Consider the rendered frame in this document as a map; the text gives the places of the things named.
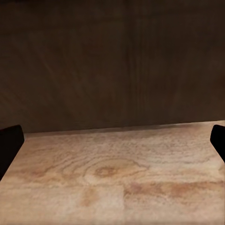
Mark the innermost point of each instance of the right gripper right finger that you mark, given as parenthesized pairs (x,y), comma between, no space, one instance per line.
(218,139)

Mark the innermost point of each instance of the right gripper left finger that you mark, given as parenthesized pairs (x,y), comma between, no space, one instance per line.
(11,141)

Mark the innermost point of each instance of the cabinet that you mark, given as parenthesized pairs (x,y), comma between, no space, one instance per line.
(88,64)

